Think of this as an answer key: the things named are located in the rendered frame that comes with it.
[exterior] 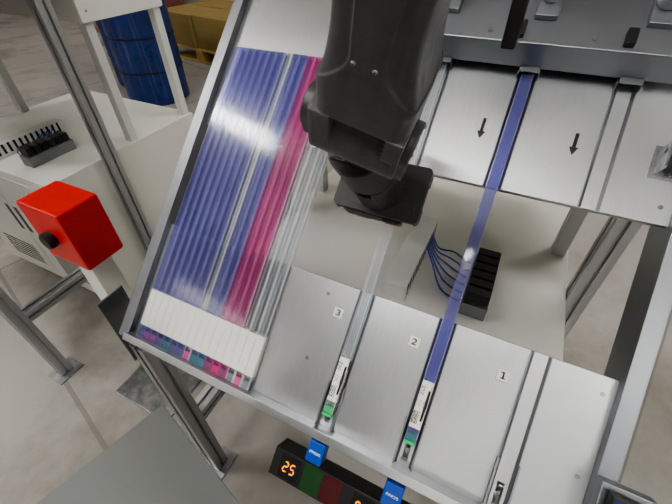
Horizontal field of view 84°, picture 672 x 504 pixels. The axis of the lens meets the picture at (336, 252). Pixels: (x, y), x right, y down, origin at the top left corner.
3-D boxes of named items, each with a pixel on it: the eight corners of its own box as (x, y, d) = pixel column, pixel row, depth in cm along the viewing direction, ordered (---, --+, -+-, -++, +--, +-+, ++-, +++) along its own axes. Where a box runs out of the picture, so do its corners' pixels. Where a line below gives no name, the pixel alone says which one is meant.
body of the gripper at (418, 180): (353, 157, 46) (335, 128, 39) (435, 175, 42) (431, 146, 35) (336, 207, 45) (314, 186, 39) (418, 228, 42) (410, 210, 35)
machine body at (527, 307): (478, 486, 108) (563, 375, 67) (274, 387, 132) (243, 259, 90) (508, 322, 151) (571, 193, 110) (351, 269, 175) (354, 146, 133)
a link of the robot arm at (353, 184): (313, 161, 32) (371, 182, 30) (345, 90, 33) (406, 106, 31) (337, 187, 39) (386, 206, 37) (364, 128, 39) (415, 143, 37)
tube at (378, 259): (333, 415, 50) (331, 417, 49) (324, 410, 51) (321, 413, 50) (447, 65, 52) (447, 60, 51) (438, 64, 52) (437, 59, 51)
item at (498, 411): (563, 535, 43) (570, 552, 40) (146, 329, 65) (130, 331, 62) (611, 377, 43) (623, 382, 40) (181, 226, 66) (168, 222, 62)
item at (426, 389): (415, 442, 47) (414, 447, 46) (404, 437, 47) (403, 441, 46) (536, 66, 48) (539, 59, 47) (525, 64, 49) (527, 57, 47)
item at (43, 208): (167, 423, 123) (37, 244, 70) (116, 393, 131) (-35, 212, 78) (215, 364, 139) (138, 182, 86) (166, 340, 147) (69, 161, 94)
